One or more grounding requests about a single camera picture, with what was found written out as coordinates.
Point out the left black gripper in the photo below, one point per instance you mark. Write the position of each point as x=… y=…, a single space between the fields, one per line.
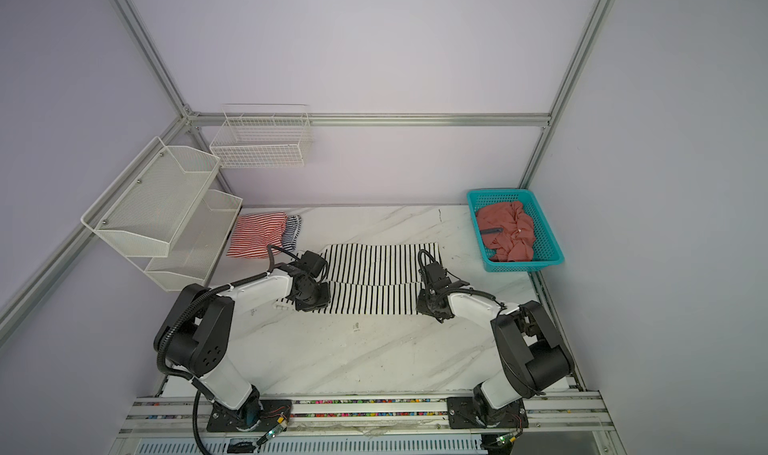
x=324 y=301

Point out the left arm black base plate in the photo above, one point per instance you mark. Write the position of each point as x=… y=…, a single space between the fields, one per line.
x=254 y=416

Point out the lower white mesh shelf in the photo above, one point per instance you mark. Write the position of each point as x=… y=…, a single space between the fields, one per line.
x=198 y=249

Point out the dusty red tank top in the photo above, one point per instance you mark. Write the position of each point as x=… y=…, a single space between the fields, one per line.
x=507 y=231

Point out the black white striped tank top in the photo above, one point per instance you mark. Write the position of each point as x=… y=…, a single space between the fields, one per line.
x=371 y=279

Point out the teal plastic basket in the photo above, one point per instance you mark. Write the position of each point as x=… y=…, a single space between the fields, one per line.
x=547 y=251

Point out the white wire wall basket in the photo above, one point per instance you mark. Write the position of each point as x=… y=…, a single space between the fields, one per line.
x=263 y=136

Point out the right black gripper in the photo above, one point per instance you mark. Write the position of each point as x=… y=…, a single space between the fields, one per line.
x=421 y=304

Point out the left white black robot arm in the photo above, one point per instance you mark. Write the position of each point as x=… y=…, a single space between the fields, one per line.
x=193 y=340

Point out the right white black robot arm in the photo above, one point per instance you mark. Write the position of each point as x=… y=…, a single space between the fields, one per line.
x=531 y=350

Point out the red white striped folded top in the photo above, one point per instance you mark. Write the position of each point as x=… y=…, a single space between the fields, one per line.
x=254 y=233

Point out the aluminium enclosure frame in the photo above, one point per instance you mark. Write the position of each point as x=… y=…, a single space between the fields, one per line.
x=17 y=312

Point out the aluminium mounting rail frame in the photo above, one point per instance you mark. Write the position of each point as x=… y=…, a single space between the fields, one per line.
x=371 y=383

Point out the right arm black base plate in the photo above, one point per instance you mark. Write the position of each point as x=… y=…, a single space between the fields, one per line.
x=473 y=413

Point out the blue white striped folded top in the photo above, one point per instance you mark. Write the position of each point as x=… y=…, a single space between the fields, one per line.
x=291 y=233

